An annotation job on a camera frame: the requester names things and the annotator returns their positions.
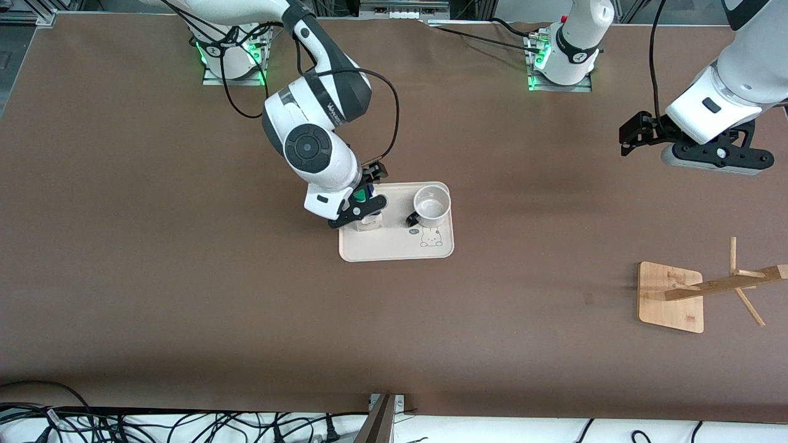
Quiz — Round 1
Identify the grey metal post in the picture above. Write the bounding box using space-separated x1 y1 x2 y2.
354 394 398 443

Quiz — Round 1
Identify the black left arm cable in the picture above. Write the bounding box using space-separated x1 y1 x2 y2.
649 0 667 121

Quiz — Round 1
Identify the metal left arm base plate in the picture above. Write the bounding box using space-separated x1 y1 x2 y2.
528 37 593 93

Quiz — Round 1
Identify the beige rabbit print tray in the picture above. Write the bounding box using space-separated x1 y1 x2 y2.
339 182 455 263

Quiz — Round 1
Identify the grey power strip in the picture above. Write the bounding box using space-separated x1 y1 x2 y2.
360 0 450 19

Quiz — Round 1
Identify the long black table cable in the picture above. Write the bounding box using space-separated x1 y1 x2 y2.
425 17 542 55

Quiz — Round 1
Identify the aluminium frame profile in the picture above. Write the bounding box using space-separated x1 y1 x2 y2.
0 9 56 26

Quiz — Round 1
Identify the black arched cable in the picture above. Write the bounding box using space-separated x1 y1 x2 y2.
0 380 93 431

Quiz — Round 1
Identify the small metal bracket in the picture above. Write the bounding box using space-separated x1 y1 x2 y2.
369 394 405 414

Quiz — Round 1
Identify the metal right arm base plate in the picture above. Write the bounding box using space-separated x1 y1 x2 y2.
203 25 267 86

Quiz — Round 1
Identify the tangle of black cables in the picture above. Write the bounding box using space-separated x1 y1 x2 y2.
0 403 370 443

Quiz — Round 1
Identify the short black table cable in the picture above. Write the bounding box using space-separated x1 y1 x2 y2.
491 17 533 39

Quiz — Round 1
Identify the wooden cup hanging rack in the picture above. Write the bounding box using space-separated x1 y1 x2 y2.
637 237 788 334

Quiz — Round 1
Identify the white smiley cup black handle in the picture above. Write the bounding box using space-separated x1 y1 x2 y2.
405 185 451 228

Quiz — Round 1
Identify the blue milk carton green cap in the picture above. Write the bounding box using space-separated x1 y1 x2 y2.
351 183 384 232

